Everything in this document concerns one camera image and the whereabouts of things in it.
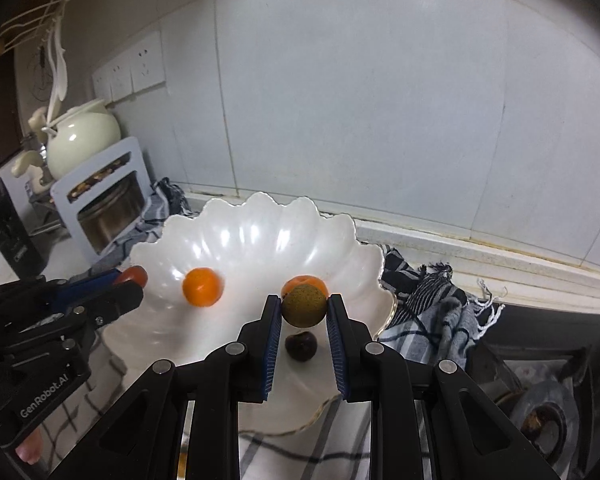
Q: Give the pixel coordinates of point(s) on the white pot rack panel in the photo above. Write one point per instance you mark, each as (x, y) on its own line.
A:
(62, 192)

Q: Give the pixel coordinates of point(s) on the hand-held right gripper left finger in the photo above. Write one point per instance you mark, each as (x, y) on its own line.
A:
(268, 350)

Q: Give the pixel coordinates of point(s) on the black knife block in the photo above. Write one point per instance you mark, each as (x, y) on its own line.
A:
(7, 240)

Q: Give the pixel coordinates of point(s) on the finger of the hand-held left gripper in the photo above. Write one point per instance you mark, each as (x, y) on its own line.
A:
(85, 287)
(115, 302)

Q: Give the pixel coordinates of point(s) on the wooden trivet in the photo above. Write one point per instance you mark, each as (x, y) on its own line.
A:
(97, 177)

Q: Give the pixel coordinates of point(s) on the black burner grate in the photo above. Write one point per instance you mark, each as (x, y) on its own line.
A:
(540, 410)

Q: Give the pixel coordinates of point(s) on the gas stove burner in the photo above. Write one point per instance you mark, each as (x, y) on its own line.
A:
(555, 330)

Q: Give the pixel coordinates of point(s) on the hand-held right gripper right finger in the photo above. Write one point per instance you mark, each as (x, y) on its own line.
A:
(337, 350)

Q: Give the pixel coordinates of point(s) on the cream ceramic pot with lid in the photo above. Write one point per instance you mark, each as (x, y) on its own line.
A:
(82, 135)

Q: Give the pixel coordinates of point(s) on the red cherry tomato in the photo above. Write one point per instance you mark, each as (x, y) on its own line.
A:
(134, 275)

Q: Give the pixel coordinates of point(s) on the stainless steel pot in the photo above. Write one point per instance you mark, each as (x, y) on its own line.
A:
(112, 215)

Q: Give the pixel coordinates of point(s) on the dark purple plum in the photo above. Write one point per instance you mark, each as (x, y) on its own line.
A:
(300, 346)

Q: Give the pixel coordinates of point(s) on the white power outlet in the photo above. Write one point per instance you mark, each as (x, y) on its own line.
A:
(102, 85)
(147, 62)
(121, 79)

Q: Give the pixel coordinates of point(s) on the black white checkered cloth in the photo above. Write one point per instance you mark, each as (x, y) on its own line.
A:
(420, 320)

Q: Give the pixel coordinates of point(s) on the white plastic spatula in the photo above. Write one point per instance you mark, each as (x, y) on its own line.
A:
(60, 75)

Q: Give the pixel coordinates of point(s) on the white scalloped bowl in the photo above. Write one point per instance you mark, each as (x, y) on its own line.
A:
(250, 240)

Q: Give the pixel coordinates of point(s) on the person's left hand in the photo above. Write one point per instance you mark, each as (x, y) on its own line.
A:
(30, 447)

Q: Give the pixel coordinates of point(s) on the orange tangerine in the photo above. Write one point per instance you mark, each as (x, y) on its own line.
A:
(202, 287)
(311, 282)

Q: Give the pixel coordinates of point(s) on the green grape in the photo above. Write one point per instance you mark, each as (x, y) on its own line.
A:
(304, 305)

